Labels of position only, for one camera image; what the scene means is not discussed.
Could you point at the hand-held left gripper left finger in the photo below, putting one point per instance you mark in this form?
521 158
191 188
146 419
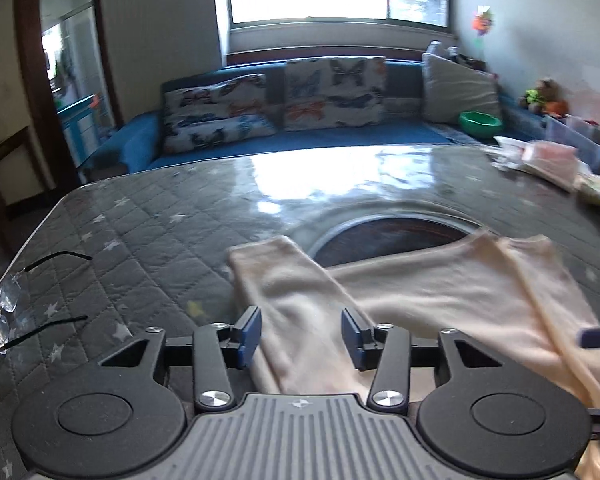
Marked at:
250 335

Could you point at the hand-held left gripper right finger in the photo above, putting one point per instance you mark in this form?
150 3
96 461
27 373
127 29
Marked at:
353 337

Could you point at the cream knit garment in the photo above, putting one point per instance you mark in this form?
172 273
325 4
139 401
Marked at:
430 290

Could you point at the round table inset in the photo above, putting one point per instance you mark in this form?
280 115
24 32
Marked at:
390 237

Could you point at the grey quilted star table cover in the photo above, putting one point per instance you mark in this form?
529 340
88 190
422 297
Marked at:
145 240

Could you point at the pink packet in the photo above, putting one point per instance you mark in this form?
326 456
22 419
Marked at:
552 162

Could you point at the blue sofa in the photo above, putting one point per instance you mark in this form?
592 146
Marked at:
330 142

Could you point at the clear plastic storage box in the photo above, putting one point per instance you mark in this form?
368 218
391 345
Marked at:
575 137

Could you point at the long butterfly print pillow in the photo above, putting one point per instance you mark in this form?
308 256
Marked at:
220 135
215 97

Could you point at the white plastic bag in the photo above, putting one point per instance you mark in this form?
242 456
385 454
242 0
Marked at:
507 152

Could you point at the green bowl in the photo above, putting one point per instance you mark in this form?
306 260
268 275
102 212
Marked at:
480 122

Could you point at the square butterfly print pillow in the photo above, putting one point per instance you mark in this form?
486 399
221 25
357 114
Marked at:
335 92

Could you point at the rimless eyeglasses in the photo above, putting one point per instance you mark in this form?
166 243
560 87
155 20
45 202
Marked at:
5 305

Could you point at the plush toy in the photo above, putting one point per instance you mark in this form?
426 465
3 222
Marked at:
542 95

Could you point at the blue cabinet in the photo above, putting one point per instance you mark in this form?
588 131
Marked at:
80 125

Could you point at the grey pillow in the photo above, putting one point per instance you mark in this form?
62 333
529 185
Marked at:
457 87

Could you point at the colourful pinwheel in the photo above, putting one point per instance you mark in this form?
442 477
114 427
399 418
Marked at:
482 20

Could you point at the dark wooden door frame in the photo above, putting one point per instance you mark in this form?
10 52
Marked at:
30 60

